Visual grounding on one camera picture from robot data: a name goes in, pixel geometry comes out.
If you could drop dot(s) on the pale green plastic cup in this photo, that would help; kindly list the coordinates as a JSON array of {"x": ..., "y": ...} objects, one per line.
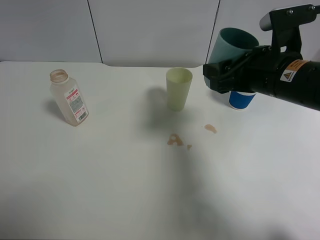
[{"x": 178, "y": 82}]

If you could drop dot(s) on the clear plastic beverage bottle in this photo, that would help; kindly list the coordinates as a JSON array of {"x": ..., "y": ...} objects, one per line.
[{"x": 68, "y": 97}]

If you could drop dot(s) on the blue sleeved paper cup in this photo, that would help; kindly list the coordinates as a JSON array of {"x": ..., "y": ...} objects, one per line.
[{"x": 240, "y": 100}]

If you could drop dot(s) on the brown beverage spill puddle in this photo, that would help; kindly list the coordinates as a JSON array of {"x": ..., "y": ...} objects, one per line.
[{"x": 174, "y": 139}]

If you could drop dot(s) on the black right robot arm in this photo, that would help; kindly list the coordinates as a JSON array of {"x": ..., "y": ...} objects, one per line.
[{"x": 282, "y": 75}]

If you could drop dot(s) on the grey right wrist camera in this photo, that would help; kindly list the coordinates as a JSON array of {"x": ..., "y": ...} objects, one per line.
[{"x": 285, "y": 25}]

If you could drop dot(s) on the teal plastic cup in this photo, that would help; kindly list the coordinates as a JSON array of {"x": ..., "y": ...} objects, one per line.
[{"x": 236, "y": 45}]

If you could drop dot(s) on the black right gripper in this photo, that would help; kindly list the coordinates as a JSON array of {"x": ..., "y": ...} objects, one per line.
[{"x": 259, "y": 71}]

